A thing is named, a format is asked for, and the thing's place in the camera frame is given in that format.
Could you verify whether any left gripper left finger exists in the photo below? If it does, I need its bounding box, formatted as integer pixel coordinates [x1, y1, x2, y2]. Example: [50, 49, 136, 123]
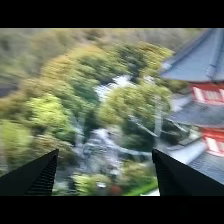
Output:
[0, 148, 60, 197]

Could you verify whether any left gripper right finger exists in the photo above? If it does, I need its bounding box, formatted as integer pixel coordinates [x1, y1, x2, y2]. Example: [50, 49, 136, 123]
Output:
[151, 148, 224, 197]

